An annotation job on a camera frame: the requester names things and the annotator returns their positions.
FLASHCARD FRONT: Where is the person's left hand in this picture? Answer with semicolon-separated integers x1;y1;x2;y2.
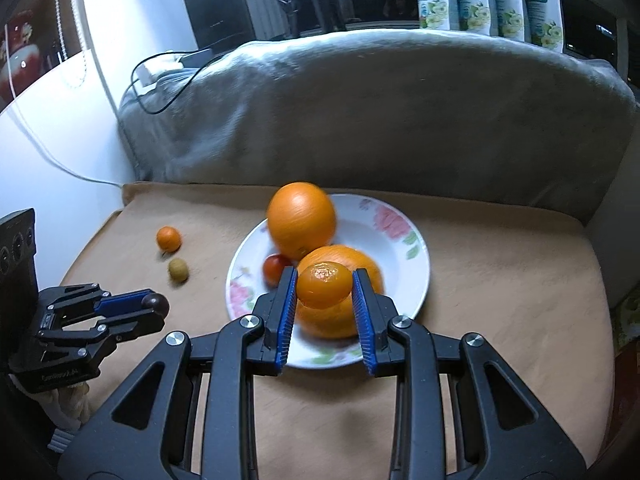
42;382;93;428

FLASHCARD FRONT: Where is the black cable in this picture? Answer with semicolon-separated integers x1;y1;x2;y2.
131;50;236;115

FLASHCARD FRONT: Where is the mandarin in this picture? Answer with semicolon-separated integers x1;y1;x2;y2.
297;261;353;309

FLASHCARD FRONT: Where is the red patterned decoration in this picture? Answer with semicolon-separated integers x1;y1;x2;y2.
0;9;43;106

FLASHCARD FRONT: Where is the grey fleece blanket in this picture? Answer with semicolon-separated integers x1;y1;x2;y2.
117;27;636;211

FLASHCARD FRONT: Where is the floral white plate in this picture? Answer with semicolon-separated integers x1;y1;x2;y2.
226;193;431;370

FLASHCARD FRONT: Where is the small dark red fruit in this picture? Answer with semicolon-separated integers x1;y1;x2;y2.
141;294;170;318

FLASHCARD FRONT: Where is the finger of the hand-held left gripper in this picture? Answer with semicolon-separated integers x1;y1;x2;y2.
42;282;153;326
40;307;166;356

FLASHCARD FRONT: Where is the beaded blind cord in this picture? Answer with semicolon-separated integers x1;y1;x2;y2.
52;0;88;88

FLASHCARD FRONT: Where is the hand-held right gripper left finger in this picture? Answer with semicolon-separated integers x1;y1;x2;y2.
57;266;300;480

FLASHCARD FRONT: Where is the large orange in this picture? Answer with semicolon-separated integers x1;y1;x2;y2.
295;244;386;339
266;181;337;262

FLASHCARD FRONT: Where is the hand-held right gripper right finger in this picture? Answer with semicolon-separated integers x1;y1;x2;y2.
351;268;587;480

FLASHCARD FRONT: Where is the white cable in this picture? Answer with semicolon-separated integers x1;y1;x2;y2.
5;25;121;187

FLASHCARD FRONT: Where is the small tangerine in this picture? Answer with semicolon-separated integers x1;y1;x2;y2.
156;226;182;253

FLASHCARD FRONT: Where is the red cherry tomato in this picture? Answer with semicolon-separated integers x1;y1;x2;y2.
263;254;293;287

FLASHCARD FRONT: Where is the white power strip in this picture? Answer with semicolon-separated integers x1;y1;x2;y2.
139;57;183;86

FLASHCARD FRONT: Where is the white window frame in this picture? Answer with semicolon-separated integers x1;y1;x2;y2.
175;0;640;76

